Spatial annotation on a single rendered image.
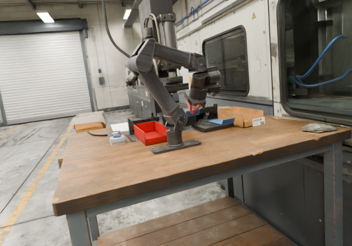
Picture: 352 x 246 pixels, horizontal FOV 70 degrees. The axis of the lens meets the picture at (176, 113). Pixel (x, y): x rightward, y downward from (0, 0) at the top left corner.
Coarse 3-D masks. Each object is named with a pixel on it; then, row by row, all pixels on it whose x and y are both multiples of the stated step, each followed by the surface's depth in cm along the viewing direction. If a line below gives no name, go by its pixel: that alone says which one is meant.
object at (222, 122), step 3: (234, 117) 126; (213, 120) 138; (216, 120) 137; (219, 120) 136; (222, 120) 135; (225, 120) 124; (228, 120) 125; (231, 120) 126; (216, 123) 130; (219, 123) 128; (222, 123) 124; (225, 123) 125; (228, 123) 126; (231, 123) 127
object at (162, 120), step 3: (159, 117) 142; (162, 117) 137; (189, 117) 142; (192, 117) 143; (195, 117) 143; (159, 120) 143; (162, 120) 137; (165, 120) 137; (189, 120) 142; (192, 120) 143; (195, 120) 144; (162, 123) 138; (165, 123) 137; (186, 123) 142; (189, 123) 142; (192, 123) 143
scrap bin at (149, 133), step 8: (136, 128) 125; (144, 128) 134; (152, 128) 136; (160, 128) 126; (136, 136) 129; (144, 136) 110; (152, 136) 124; (160, 136) 112; (144, 144) 112; (152, 144) 111
